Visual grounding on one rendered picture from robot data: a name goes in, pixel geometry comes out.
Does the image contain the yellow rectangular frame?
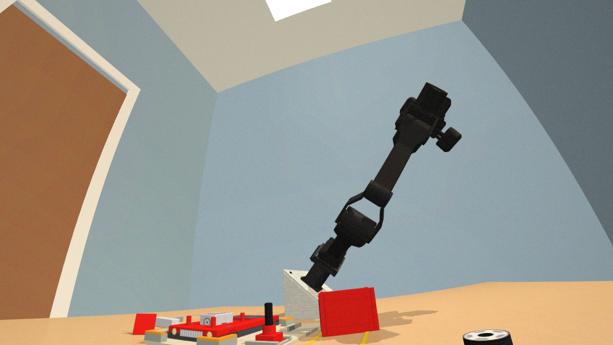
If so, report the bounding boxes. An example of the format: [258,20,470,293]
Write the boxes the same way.
[305,331,369,345]

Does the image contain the black toy tyre with white hub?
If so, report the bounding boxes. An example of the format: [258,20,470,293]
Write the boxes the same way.
[462,329,513,345]

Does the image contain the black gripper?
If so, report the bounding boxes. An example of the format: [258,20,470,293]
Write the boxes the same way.
[399,97,462,152]

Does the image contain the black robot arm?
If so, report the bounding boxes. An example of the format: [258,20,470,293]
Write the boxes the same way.
[300,82,451,293]

